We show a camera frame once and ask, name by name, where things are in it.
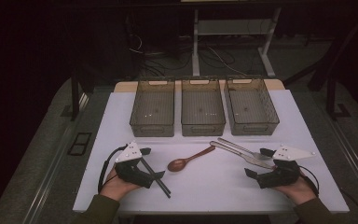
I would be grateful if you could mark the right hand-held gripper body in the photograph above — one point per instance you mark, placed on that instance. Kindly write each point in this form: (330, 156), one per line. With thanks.
(279, 177)

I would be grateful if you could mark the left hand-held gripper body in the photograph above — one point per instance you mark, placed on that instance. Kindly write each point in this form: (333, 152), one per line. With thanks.
(130, 153)

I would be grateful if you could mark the black chopstick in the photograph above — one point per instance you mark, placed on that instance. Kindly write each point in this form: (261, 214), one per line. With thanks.
(164, 191)
(157, 177)

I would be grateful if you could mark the brown wooden spoon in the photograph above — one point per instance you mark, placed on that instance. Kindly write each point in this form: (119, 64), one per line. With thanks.
(177, 165)

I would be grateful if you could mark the metal knife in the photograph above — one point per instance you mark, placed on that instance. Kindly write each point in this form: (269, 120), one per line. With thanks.
(239, 154)

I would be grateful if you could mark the metal fork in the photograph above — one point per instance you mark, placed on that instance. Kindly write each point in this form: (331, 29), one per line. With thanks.
(239, 148)

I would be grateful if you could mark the smoky clear plastic basket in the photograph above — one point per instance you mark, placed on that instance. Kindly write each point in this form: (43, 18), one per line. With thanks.
(202, 107)
(153, 107)
(250, 105)

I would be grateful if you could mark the person's right hand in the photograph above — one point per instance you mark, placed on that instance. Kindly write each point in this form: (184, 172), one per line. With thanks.
(298, 191)

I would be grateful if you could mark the person's left hand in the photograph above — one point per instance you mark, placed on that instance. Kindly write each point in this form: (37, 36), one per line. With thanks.
(116, 186)

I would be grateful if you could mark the white board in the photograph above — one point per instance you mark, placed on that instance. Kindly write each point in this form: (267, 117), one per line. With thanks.
(208, 189)

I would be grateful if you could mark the black metal stand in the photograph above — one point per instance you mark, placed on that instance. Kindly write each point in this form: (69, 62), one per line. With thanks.
(331, 96)

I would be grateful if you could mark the white metal stand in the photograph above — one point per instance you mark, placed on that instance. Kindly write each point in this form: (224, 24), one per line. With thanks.
(195, 46)

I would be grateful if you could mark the metal rail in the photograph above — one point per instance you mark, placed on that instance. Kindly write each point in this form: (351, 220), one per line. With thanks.
(48, 180)
(354, 155)

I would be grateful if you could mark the black metal post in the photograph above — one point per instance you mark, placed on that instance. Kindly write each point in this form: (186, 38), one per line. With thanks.
(75, 96)

